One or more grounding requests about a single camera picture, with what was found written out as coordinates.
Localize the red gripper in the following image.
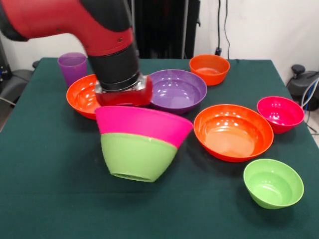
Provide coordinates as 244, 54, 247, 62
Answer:
95, 75, 154, 108

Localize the large pink bowl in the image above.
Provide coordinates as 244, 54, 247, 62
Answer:
95, 106, 194, 149

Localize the large green bowl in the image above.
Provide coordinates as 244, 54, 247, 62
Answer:
100, 132, 178, 183

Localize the large orange bowl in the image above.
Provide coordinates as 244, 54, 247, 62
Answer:
193, 104, 275, 163
66, 74, 102, 120

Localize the purple bowl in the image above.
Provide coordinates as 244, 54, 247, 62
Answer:
149, 69, 208, 115

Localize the purple cup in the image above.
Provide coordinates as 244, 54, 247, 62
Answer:
57, 52, 88, 88

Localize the small orange bowl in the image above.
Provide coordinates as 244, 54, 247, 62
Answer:
189, 54, 231, 87

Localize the dark green tablecloth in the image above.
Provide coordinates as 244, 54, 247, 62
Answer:
0, 57, 319, 239

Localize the small red bowl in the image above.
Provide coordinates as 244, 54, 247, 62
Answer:
257, 96, 305, 134

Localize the small green bowl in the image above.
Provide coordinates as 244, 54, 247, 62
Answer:
243, 158, 305, 210

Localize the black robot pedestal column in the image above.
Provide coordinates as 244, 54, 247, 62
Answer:
129, 0, 201, 60

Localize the gray pedestal leg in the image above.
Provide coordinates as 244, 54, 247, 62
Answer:
0, 60, 40, 103
286, 64, 319, 100

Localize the black cable with plug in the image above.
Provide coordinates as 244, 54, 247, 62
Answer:
214, 0, 223, 57

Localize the thin black wall cable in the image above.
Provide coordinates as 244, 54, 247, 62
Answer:
224, 0, 232, 60

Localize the tangle of floor cables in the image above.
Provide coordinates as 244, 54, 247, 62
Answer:
298, 78, 319, 132

